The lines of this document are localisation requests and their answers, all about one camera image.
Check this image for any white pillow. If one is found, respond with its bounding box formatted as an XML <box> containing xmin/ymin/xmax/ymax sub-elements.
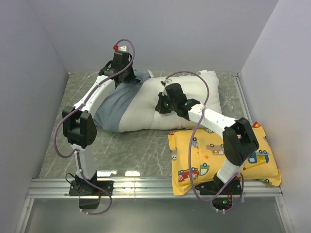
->
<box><xmin>118</xmin><ymin>70</ymin><xmax>222</xmax><ymax>132</ymax></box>

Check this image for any blue striped pillowcase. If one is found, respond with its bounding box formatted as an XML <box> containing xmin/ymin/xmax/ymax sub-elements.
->
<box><xmin>93</xmin><ymin>70</ymin><xmax>151</xmax><ymax>133</ymax></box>

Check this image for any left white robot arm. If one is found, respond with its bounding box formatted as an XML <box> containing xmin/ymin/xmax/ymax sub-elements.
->
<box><xmin>59</xmin><ymin>47</ymin><xmax>136</xmax><ymax>195</ymax></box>

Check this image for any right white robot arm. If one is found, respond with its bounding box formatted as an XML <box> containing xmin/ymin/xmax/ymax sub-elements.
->
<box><xmin>155</xmin><ymin>82</ymin><xmax>259</xmax><ymax>194</ymax></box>

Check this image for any yellow cartoon car pillow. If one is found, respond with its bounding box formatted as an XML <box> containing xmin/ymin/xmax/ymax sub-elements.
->
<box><xmin>168</xmin><ymin>122</ymin><xmax>282</xmax><ymax>196</ymax></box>

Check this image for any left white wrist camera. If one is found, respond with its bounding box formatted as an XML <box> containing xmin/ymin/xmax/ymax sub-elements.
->
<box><xmin>113</xmin><ymin>45</ymin><xmax>128</xmax><ymax>52</ymax></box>

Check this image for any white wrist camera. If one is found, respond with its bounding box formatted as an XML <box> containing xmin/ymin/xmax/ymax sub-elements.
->
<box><xmin>161</xmin><ymin>78</ymin><xmax>172</xmax><ymax>96</ymax></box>
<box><xmin>113</xmin><ymin>45</ymin><xmax>128</xmax><ymax>52</ymax></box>

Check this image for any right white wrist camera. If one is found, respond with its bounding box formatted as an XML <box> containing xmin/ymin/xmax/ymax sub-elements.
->
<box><xmin>161</xmin><ymin>78</ymin><xmax>172</xmax><ymax>96</ymax></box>

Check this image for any right side aluminium rail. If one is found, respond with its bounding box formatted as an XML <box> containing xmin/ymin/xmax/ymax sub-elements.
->
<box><xmin>232</xmin><ymin>73</ymin><xmax>253</xmax><ymax>124</ymax></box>

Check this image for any aluminium mounting rail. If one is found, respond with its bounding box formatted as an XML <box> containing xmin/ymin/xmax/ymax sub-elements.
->
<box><xmin>26</xmin><ymin>177</ymin><xmax>283</xmax><ymax>199</ymax></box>

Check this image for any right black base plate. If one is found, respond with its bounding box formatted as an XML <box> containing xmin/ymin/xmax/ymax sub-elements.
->
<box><xmin>195</xmin><ymin>180</ymin><xmax>244</xmax><ymax>214</ymax></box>

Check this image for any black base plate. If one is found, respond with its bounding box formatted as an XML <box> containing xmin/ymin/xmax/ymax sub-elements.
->
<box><xmin>69</xmin><ymin>179</ymin><xmax>114</xmax><ymax>210</ymax></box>
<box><xmin>195</xmin><ymin>180</ymin><xmax>244</xmax><ymax>214</ymax></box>

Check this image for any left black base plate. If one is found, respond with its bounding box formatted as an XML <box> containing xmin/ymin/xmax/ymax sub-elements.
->
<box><xmin>69</xmin><ymin>179</ymin><xmax>114</xmax><ymax>210</ymax></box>

